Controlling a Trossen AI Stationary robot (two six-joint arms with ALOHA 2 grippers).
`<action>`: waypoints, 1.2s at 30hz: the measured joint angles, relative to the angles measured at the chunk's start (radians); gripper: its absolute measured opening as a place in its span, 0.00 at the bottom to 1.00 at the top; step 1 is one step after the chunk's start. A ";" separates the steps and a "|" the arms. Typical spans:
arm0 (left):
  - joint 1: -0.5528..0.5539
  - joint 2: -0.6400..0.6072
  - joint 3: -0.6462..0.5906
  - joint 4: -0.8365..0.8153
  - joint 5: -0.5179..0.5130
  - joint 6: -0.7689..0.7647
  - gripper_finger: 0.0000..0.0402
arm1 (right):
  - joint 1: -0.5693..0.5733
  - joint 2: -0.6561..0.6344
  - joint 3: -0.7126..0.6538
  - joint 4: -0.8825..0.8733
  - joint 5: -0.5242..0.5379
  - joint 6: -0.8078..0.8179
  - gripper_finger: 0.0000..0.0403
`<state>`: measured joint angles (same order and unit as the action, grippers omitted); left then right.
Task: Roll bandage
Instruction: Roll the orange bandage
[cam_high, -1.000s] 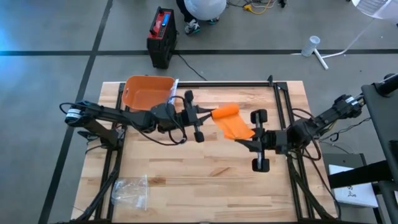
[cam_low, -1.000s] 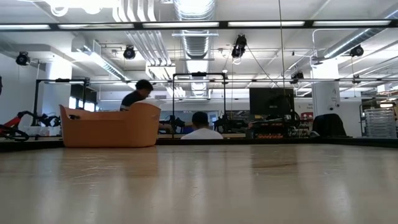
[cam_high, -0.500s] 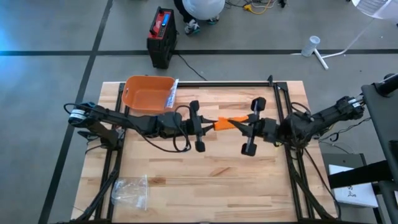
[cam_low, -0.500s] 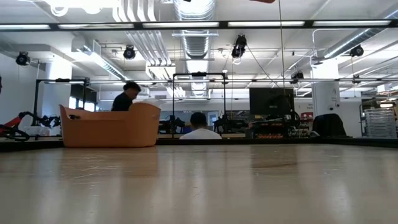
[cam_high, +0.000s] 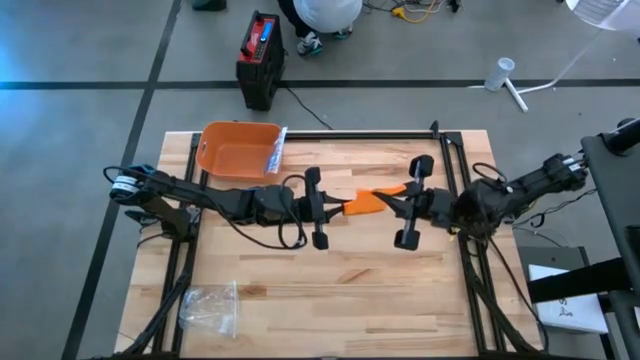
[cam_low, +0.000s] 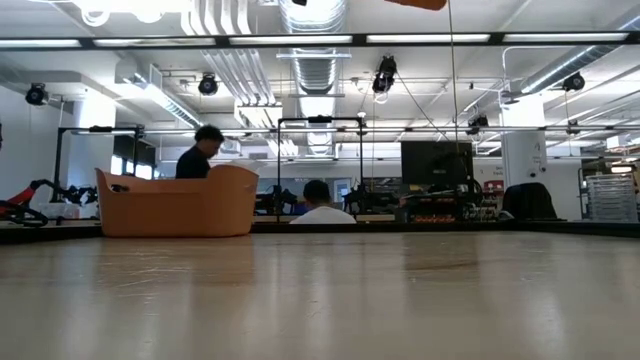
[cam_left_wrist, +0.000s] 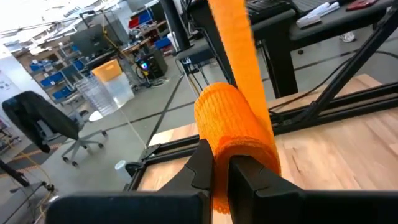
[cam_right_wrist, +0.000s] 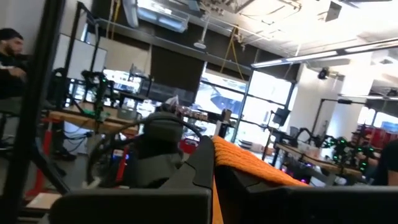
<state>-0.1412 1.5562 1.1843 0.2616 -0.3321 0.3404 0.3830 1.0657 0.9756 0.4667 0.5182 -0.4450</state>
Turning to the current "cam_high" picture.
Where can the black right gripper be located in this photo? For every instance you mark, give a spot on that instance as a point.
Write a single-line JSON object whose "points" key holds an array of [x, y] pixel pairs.
{"points": [[420, 205]]}

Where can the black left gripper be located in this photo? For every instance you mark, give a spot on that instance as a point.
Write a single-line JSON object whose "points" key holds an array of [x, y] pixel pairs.
{"points": [[315, 207]]}

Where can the orange elastic bandage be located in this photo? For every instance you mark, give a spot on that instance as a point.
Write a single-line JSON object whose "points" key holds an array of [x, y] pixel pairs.
{"points": [[367, 202]]}

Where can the clear plastic bag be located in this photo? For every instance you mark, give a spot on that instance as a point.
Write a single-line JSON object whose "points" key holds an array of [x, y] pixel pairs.
{"points": [[276, 150], [210, 310]]}

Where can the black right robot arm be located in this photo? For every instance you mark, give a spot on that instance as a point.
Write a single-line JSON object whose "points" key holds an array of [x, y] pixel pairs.
{"points": [[510, 195]]}

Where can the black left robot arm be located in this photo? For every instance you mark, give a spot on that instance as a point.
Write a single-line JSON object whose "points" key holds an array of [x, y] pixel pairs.
{"points": [[225, 200]]}

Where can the orange plastic basin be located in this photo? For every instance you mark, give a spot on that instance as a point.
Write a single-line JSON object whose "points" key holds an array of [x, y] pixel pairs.
{"points": [[235, 150]]}

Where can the white stand base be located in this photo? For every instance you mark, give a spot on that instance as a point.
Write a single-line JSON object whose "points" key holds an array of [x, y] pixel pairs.
{"points": [[517, 97]]}

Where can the white plastic cylinder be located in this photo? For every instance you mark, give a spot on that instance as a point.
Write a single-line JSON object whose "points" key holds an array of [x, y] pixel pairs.
{"points": [[500, 74]]}

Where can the grey cabinet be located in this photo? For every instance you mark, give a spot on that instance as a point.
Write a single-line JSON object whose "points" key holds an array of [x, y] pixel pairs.
{"points": [[550, 255]]}

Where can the red and black power station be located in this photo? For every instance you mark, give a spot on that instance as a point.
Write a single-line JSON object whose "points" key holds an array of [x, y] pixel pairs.
{"points": [[260, 60]]}

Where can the person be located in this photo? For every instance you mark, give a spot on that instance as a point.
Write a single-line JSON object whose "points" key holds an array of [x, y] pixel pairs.
{"points": [[325, 15]]}

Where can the white cardboard box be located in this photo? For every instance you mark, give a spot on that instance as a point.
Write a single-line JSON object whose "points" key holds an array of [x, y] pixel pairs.
{"points": [[565, 310]]}

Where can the black equipment cart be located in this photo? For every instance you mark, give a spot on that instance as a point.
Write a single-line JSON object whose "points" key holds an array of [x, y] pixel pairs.
{"points": [[610, 175]]}

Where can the white printed paper sheet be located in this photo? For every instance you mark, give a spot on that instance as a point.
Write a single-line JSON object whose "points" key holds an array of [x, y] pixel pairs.
{"points": [[610, 12]]}

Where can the black aluminium table frame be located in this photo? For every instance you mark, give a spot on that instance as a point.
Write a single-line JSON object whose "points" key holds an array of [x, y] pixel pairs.
{"points": [[360, 135]]}

